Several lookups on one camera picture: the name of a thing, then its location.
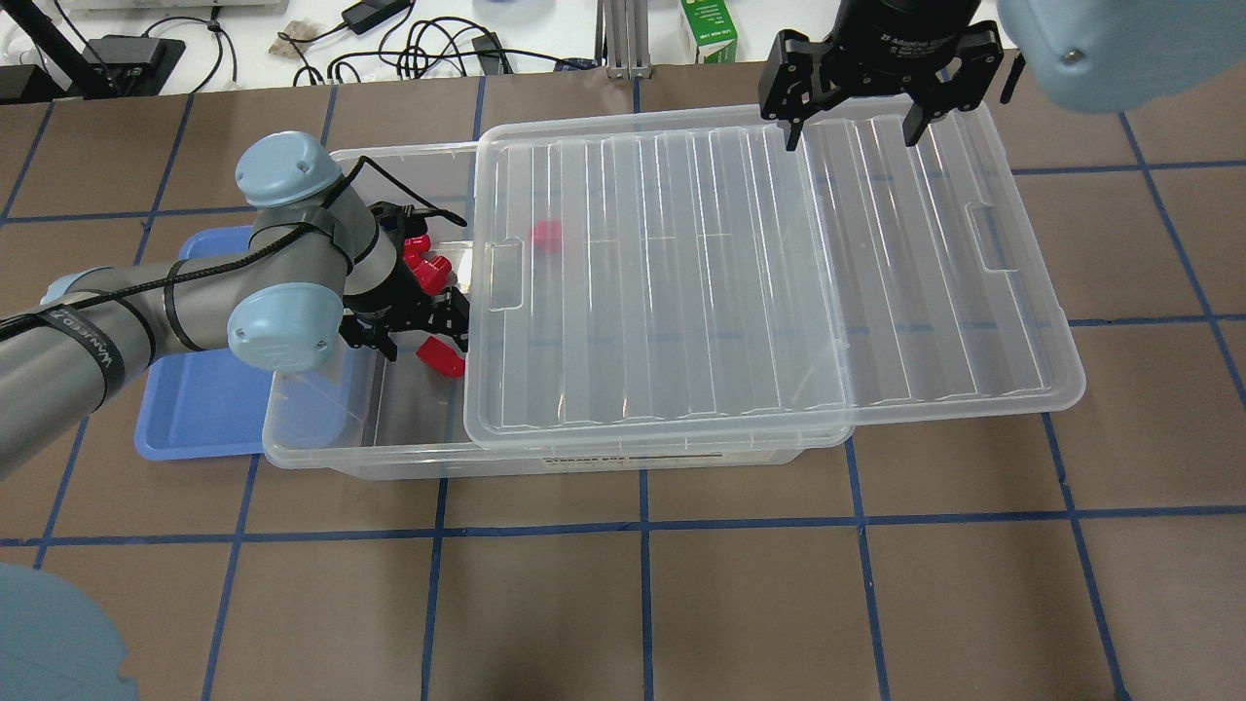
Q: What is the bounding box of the red block upright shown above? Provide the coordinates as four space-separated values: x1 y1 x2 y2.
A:
402 234 432 259

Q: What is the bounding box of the blue plastic tray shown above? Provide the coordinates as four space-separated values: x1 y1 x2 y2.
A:
133 227 351 461

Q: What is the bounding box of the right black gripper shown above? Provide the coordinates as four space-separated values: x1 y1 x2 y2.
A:
759 1 1003 152

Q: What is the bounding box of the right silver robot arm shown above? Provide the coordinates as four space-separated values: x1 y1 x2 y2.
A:
758 1 1245 151

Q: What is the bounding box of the green white carton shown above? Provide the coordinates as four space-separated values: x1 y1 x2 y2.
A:
678 0 739 65

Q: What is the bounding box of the red block lying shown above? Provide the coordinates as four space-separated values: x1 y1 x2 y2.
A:
411 256 454 296

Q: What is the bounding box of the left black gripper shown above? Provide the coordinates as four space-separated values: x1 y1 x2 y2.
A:
339 200 470 362

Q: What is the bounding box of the clear plastic box lid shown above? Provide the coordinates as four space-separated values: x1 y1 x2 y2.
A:
464 98 1087 449

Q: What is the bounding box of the black power brick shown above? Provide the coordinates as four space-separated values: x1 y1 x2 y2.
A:
340 0 412 35

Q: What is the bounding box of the aluminium frame post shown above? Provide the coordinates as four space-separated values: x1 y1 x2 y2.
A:
596 0 650 80

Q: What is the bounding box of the black camera stand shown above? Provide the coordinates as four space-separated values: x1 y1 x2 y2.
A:
2 1 187 100

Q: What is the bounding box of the clear plastic storage box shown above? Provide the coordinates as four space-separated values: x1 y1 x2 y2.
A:
262 141 854 482

